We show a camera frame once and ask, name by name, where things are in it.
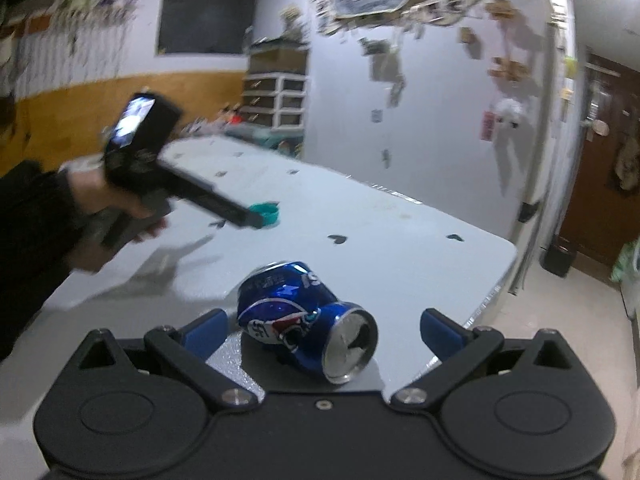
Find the person's left forearm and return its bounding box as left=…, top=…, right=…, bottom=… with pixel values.
left=0, top=159, right=87, bottom=362

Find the wooden toy plane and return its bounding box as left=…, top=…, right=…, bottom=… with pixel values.
left=487, top=57, right=529, bottom=81

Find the glass tank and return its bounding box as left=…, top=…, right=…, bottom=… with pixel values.
left=247, top=40, right=310, bottom=79

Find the hanging cloth bag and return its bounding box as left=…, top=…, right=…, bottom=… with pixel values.
left=614, top=135, right=640, bottom=191

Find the white drawer cabinet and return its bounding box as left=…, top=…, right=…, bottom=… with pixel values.
left=241, top=72, right=307, bottom=129

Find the teal plastic lid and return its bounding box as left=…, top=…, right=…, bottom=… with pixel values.
left=249, top=201, right=282, bottom=231

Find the white plush toy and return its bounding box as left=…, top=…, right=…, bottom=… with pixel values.
left=492, top=97, right=531, bottom=131

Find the row of hanging ornaments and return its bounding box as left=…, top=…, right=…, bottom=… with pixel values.
left=47, top=0, right=147, bottom=77

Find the teal plastic tray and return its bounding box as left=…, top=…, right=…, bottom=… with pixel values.
left=225, top=124, right=306, bottom=155

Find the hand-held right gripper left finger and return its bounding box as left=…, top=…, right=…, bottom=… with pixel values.
left=75, top=309, right=258, bottom=413

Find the white refrigerator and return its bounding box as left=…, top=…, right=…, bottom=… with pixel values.
left=510, top=0, right=577, bottom=297

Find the dried flower bunch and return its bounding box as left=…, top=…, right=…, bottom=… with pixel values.
left=280, top=5, right=309, bottom=44

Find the green plastic bag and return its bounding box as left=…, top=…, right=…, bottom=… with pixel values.
left=609, top=240, right=640, bottom=286

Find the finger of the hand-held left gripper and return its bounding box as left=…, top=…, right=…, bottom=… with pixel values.
left=162, top=161, right=265, bottom=229

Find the dark wooden door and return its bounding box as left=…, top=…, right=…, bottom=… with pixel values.
left=557, top=50, right=640, bottom=269

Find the crushed blue soda can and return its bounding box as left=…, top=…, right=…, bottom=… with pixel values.
left=236, top=260, right=379, bottom=386

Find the person's left hand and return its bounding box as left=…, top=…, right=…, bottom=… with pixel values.
left=64, top=162, right=172, bottom=275

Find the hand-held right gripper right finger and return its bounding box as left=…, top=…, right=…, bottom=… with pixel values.
left=391, top=309, right=578, bottom=413

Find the small black floor bin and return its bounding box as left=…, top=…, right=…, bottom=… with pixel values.
left=542, top=242, right=576, bottom=277

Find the black chalkboard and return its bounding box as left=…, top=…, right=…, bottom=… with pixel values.
left=157, top=0, right=261, bottom=56

